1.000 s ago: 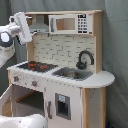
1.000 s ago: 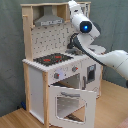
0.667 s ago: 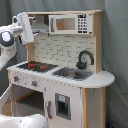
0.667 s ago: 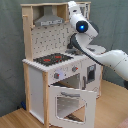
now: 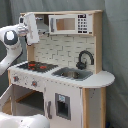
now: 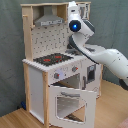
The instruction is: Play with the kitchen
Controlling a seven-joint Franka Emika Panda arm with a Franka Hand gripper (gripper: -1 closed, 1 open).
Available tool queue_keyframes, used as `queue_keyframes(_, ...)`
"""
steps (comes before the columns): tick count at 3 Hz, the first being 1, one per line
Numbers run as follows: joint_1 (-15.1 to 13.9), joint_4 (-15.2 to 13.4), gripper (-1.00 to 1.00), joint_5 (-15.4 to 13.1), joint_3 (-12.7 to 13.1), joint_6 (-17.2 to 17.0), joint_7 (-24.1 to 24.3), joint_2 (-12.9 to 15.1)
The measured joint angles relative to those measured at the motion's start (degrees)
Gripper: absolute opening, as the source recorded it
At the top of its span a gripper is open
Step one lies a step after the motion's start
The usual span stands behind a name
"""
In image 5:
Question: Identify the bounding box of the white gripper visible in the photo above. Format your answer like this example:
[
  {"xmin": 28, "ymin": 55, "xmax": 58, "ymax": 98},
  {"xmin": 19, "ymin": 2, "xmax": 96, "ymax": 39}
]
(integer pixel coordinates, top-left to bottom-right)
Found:
[{"xmin": 18, "ymin": 13, "xmax": 39, "ymax": 45}]

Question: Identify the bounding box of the wooden toy kitchen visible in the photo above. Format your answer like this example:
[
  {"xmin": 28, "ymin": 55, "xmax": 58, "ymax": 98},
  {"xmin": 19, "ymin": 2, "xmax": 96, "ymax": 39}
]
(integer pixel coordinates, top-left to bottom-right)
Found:
[{"xmin": 7, "ymin": 9, "xmax": 116, "ymax": 128}]

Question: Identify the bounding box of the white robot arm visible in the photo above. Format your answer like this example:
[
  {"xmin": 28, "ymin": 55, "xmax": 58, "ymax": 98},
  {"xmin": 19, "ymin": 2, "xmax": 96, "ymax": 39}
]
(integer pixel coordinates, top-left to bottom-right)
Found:
[{"xmin": 0, "ymin": 13, "xmax": 50, "ymax": 128}]

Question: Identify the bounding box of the red oven knob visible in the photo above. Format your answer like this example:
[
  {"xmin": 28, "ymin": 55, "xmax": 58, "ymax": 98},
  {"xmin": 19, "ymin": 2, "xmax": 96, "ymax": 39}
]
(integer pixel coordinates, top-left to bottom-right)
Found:
[
  {"xmin": 13, "ymin": 76, "xmax": 19, "ymax": 82},
  {"xmin": 32, "ymin": 81, "xmax": 37, "ymax": 87}
]

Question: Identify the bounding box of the black toy stovetop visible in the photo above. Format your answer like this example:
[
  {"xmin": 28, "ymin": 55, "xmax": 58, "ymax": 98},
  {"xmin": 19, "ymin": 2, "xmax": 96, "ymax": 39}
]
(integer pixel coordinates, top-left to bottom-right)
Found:
[{"xmin": 20, "ymin": 61, "xmax": 56, "ymax": 73}]

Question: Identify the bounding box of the white oven door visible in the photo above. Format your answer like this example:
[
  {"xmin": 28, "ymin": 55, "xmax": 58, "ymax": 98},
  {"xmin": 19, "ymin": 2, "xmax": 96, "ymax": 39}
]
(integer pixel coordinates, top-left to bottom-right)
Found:
[{"xmin": 0, "ymin": 85, "xmax": 13, "ymax": 114}]

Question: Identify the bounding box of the right red oven knob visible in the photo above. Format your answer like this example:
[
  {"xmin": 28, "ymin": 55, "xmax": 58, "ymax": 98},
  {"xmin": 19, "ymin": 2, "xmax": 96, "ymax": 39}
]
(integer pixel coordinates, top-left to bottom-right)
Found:
[{"xmin": 32, "ymin": 81, "xmax": 37, "ymax": 87}]

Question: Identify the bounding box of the left red oven knob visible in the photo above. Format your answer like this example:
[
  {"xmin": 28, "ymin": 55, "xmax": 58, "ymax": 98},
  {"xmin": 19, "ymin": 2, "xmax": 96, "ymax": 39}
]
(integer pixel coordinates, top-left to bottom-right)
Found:
[{"xmin": 13, "ymin": 76, "xmax": 19, "ymax": 82}]

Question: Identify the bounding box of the black toy faucet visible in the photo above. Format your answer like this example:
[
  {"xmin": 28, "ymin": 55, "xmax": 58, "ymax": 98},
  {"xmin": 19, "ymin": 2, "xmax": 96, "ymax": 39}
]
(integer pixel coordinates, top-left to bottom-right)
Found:
[{"xmin": 76, "ymin": 50, "xmax": 94, "ymax": 70}]

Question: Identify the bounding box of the grey toy sink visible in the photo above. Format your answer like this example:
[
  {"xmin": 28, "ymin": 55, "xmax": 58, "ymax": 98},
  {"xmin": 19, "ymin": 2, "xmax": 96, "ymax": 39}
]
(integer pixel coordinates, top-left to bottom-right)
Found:
[{"xmin": 52, "ymin": 67, "xmax": 92, "ymax": 81}]

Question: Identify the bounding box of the white toy microwave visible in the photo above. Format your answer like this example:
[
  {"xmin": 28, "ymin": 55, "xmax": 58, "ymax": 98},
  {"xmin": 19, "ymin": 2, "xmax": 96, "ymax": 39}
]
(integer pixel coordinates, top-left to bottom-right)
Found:
[{"xmin": 49, "ymin": 14, "xmax": 93, "ymax": 34}]

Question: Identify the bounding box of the grey range hood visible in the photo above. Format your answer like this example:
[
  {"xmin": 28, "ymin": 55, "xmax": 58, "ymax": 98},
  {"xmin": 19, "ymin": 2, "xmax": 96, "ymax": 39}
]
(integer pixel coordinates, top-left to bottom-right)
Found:
[{"xmin": 36, "ymin": 15, "xmax": 49, "ymax": 34}]

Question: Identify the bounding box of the white cabinet door with dispenser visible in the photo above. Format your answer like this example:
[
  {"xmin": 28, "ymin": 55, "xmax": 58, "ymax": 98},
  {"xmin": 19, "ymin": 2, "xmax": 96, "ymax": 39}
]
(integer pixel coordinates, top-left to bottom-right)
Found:
[{"xmin": 45, "ymin": 84, "xmax": 81, "ymax": 128}]

